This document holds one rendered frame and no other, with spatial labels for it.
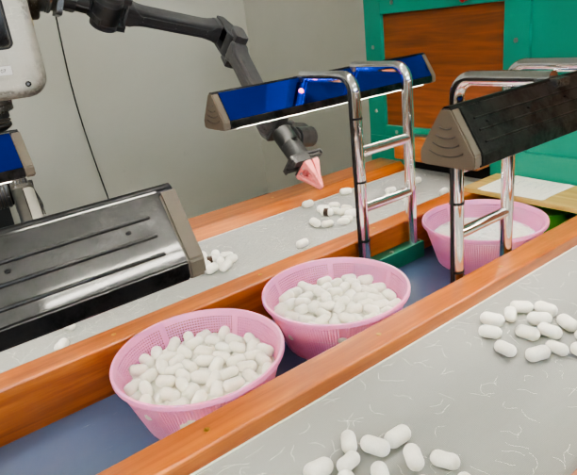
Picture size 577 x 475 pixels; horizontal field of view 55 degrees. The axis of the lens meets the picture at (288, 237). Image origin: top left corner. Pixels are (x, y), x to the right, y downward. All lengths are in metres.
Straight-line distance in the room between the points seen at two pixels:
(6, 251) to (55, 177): 2.81
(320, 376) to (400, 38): 1.23
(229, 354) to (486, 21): 1.09
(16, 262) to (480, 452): 0.53
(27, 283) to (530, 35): 1.32
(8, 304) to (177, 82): 3.11
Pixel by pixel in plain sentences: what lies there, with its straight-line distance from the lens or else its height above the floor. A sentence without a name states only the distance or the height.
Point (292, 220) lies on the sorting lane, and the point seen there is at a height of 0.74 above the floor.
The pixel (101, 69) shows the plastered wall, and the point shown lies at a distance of 3.29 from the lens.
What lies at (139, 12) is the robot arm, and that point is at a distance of 1.75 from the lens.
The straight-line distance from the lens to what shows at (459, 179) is 0.98.
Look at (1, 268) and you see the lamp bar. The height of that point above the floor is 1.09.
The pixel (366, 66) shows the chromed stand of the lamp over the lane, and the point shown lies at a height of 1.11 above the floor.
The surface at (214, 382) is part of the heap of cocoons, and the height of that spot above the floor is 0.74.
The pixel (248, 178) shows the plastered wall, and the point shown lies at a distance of 3.80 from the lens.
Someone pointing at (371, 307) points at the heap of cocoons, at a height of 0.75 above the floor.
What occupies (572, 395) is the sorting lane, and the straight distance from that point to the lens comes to 0.82.
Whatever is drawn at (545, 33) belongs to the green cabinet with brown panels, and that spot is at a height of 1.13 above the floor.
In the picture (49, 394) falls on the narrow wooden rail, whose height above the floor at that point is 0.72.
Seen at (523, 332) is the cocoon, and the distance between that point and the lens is 0.91.
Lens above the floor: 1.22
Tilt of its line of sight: 21 degrees down
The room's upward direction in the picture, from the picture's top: 7 degrees counter-clockwise
